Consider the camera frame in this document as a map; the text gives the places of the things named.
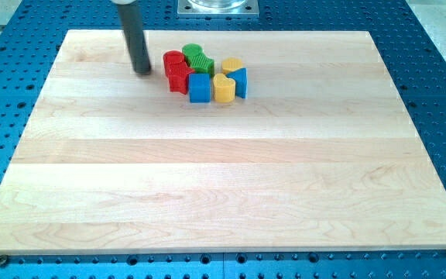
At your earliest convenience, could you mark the red star block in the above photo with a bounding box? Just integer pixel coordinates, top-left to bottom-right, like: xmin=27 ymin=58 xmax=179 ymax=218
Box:
xmin=167 ymin=62 xmax=195 ymax=95

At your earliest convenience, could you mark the blue cube block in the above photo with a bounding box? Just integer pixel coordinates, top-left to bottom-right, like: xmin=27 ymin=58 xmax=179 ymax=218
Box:
xmin=188 ymin=74 xmax=211 ymax=103

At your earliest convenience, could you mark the yellow heart block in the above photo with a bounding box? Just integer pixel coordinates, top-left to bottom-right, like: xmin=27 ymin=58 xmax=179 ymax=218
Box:
xmin=213 ymin=74 xmax=236 ymax=103

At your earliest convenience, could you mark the green cylinder block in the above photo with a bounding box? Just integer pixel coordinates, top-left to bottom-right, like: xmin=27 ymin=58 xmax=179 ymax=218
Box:
xmin=182 ymin=43 xmax=203 ymax=65

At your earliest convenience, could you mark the light wooden board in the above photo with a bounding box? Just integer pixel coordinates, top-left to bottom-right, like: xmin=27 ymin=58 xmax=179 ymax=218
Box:
xmin=0 ymin=29 xmax=446 ymax=255

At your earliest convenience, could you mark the yellow hexagon block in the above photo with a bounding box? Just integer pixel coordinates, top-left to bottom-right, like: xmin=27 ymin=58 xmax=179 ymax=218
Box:
xmin=221 ymin=57 xmax=244 ymax=74

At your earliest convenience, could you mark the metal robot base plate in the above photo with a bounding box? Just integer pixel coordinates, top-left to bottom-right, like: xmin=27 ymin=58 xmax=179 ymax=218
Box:
xmin=177 ymin=0 xmax=259 ymax=19

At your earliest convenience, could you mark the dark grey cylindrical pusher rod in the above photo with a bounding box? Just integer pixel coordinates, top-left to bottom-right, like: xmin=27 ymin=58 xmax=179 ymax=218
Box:
xmin=112 ymin=0 xmax=151 ymax=75

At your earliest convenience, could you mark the blue perforated metal base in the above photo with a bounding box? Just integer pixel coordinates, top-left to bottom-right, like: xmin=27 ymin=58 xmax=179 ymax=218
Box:
xmin=0 ymin=0 xmax=446 ymax=278

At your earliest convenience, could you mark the red cylinder block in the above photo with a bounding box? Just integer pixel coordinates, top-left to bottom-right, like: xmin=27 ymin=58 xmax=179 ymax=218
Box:
xmin=163 ymin=50 xmax=185 ymax=77

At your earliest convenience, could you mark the blue triangle block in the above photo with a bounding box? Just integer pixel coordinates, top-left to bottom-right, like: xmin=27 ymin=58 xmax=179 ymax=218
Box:
xmin=227 ymin=68 xmax=248 ymax=98

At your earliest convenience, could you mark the green star block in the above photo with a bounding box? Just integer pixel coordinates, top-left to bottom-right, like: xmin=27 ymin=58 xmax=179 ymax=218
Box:
xmin=189 ymin=54 xmax=214 ymax=78

